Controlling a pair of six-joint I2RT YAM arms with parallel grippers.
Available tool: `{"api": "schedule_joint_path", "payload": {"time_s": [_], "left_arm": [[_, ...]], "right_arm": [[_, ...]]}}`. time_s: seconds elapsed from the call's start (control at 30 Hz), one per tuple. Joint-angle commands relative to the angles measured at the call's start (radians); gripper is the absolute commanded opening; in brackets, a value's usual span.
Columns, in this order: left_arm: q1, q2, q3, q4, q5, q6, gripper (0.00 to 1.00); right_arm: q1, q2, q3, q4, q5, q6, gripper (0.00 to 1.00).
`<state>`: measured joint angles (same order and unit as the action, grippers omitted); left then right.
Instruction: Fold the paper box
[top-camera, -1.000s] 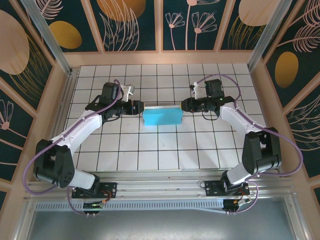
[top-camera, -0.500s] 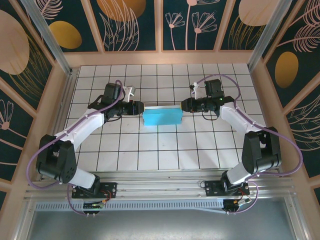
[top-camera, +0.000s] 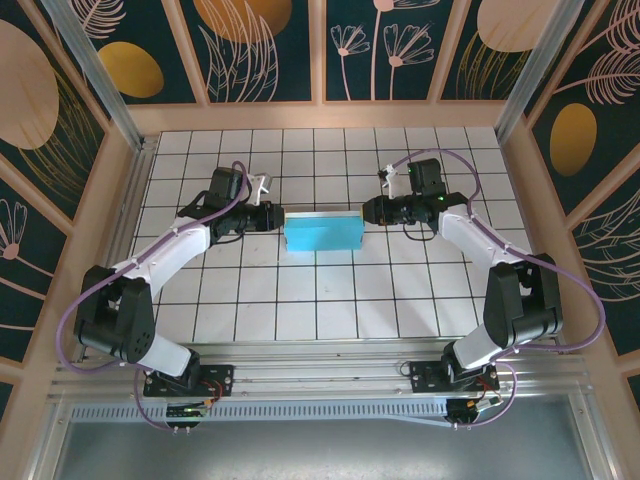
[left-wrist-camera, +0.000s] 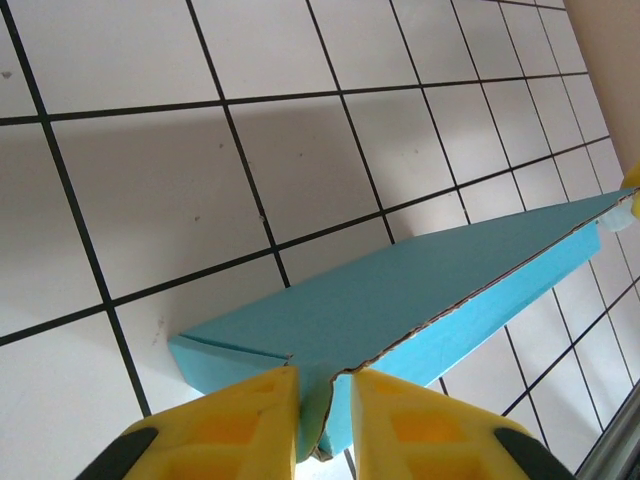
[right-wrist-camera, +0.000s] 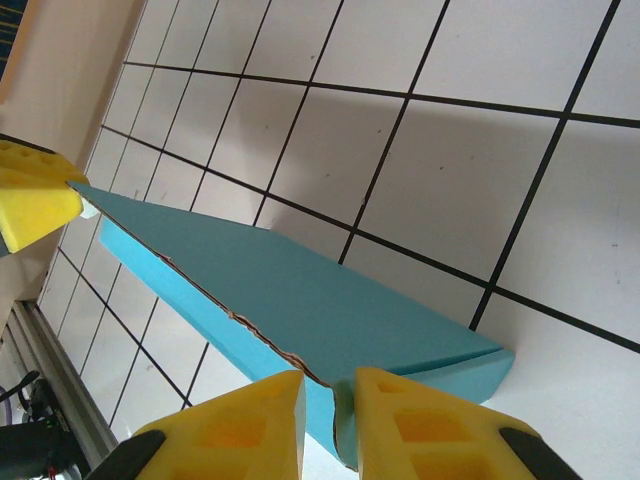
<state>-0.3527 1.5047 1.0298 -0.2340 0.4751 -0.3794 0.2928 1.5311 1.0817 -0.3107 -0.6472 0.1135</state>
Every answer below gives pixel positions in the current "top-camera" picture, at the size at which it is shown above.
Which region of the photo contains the white and teal paper box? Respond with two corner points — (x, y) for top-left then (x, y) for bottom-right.
(280, 209), (365, 254)

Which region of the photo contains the grey metal panel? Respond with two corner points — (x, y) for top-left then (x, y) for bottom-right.
(52, 418), (591, 480)

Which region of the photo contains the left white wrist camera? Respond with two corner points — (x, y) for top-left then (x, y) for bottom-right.
(248, 172), (275, 205)

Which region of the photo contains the aluminium table edge rail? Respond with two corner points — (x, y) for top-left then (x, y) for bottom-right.
(74, 135), (161, 362)

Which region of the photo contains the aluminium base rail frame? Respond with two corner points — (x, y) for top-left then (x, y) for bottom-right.
(47, 335), (596, 401)

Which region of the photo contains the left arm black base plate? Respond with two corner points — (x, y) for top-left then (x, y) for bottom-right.
(143, 363), (236, 399)

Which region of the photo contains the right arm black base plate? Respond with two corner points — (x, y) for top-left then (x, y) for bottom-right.
(409, 359), (500, 394)

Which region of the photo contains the grey slotted cable duct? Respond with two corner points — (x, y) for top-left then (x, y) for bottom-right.
(67, 398), (454, 422)

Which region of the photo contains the aluminium corner post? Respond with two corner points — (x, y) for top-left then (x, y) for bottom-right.
(39, 0), (149, 151)
(493, 0), (584, 139)

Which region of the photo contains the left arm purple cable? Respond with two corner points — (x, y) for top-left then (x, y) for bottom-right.
(55, 159), (251, 431)

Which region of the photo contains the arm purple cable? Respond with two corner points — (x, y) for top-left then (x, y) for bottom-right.
(55, 159), (251, 431)
(389, 148), (606, 430)

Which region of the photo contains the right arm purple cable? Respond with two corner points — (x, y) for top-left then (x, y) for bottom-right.
(389, 148), (606, 430)

